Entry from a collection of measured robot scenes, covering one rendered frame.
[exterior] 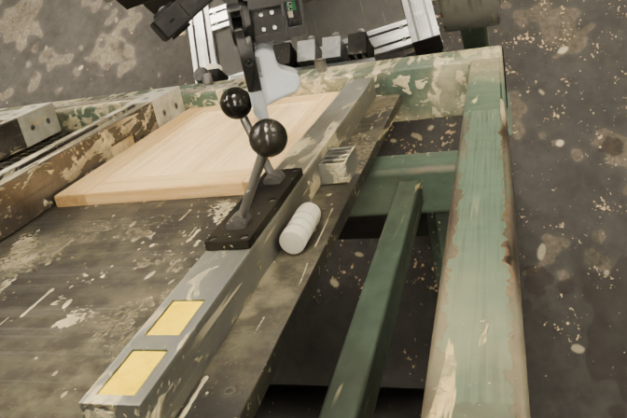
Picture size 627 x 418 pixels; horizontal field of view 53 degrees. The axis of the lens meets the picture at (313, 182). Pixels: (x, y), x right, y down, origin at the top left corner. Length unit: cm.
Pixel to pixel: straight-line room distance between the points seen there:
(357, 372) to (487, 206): 20
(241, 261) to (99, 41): 235
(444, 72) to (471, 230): 73
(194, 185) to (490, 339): 58
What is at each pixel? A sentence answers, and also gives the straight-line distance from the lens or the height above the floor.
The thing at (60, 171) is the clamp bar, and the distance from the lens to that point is 108.
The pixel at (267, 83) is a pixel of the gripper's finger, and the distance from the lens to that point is 72.
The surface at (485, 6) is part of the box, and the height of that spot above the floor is 85.
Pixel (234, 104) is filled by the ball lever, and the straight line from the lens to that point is 73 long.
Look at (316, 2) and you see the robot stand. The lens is 224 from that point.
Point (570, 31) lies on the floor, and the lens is 230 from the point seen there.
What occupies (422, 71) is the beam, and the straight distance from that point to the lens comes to 128.
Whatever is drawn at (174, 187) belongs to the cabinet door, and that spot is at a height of 128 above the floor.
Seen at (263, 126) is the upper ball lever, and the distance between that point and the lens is 60.
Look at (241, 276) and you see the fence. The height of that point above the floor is 151.
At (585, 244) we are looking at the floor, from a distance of 209.
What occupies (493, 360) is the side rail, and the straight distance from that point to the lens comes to 42.
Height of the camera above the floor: 206
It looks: 68 degrees down
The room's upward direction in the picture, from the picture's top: 53 degrees counter-clockwise
